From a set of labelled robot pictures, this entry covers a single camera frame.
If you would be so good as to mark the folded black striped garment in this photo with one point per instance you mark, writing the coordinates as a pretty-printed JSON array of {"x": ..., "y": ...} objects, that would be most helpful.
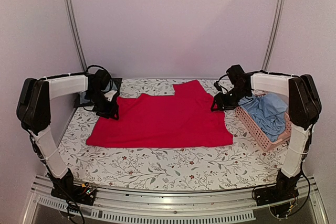
[{"x": 117, "y": 81}]

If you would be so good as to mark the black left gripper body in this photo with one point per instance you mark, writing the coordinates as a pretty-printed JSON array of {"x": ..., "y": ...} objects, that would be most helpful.
[{"x": 101, "y": 104}]

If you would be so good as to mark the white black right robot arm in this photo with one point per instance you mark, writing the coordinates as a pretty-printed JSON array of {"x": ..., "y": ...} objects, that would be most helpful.
[{"x": 303, "y": 108}]

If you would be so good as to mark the aluminium front rail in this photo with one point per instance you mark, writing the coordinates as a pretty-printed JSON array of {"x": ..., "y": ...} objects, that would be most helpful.
[{"x": 124, "y": 205}]

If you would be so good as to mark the red t-shirt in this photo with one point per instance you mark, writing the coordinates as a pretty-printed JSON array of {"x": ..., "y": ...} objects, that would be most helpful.
[{"x": 181, "y": 120}]

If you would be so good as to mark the pink perforated plastic basket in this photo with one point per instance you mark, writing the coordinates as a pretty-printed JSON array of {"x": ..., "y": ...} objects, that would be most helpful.
[{"x": 258, "y": 134}]

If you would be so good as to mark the floral patterned tablecloth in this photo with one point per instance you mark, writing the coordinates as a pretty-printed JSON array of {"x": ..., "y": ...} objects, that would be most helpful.
[{"x": 242, "y": 164}]

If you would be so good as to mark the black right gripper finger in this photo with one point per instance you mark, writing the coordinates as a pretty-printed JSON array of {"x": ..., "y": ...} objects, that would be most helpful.
[
  {"x": 217, "y": 100},
  {"x": 217, "y": 107}
]

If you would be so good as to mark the aluminium frame post left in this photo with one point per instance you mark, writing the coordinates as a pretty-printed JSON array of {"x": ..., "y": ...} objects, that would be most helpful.
[{"x": 75, "y": 33}]

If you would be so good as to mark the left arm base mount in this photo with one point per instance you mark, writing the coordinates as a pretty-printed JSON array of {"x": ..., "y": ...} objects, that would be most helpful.
[{"x": 81, "y": 194}]

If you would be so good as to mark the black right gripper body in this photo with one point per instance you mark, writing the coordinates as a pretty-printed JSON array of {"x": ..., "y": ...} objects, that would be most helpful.
[{"x": 237, "y": 95}]

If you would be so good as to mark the aluminium frame post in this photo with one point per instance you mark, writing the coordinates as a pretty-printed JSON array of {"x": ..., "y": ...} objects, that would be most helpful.
[
  {"x": 273, "y": 34},
  {"x": 75, "y": 33}
]

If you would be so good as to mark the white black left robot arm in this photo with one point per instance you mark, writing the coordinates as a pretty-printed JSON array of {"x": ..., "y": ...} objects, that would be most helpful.
[{"x": 34, "y": 111}]

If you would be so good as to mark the aluminium frame post right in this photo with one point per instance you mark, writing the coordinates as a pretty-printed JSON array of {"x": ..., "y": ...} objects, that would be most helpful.
[{"x": 273, "y": 34}]

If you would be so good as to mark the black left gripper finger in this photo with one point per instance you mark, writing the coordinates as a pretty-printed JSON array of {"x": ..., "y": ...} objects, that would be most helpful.
[
  {"x": 104, "y": 115},
  {"x": 113, "y": 107}
]

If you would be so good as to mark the folded light blue jeans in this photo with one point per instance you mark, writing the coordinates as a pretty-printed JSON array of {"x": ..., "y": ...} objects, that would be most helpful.
[{"x": 85, "y": 99}]

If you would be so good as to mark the light blue crumpled shirt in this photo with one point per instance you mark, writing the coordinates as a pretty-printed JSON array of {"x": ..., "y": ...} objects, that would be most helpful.
[{"x": 268, "y": 112}]

